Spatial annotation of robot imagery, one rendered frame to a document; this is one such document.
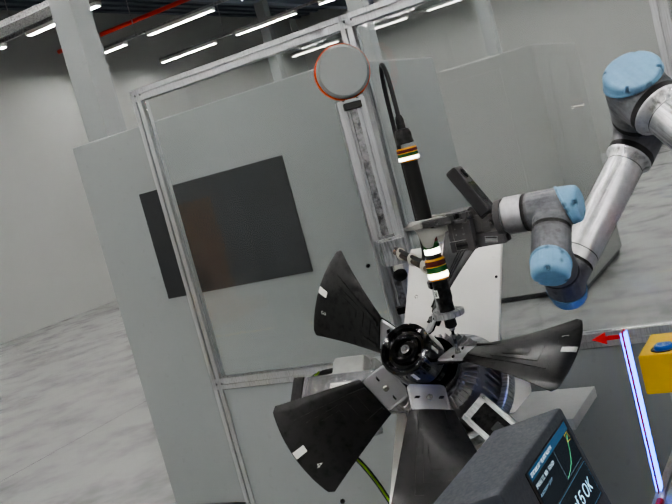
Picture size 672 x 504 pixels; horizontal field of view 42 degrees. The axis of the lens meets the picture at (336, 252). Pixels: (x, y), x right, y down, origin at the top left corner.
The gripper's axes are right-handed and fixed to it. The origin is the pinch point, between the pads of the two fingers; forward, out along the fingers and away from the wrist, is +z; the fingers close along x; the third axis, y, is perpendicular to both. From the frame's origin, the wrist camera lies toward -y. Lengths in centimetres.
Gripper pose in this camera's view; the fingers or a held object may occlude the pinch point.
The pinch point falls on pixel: (413, 223)
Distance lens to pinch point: 186.2
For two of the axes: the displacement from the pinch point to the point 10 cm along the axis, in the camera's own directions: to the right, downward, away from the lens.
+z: -8.4, 1.5, 5.1
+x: 4.8, -2.2, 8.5
